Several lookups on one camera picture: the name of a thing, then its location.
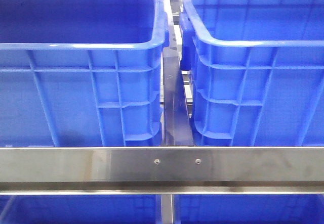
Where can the steel vertical post lower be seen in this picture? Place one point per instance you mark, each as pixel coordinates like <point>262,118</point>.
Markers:
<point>167,209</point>

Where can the blue bin lower right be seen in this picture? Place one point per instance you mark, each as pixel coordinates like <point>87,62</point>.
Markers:
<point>249,208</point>

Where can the stainless steel front rail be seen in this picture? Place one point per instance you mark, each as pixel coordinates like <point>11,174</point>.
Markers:
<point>162,170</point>

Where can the steel divider rail centre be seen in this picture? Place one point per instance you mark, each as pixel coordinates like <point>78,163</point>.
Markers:
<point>177,129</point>

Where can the blue bin lower left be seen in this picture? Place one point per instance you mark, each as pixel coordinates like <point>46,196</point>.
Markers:
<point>82,209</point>

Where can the large blue bin left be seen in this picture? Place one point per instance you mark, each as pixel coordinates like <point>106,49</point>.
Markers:
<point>81,73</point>

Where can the large blue bin right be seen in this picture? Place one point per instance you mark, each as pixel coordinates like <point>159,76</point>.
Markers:
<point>256,70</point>

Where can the large blue bin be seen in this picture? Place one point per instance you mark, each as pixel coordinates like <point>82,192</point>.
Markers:
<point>81,73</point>
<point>256,70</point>

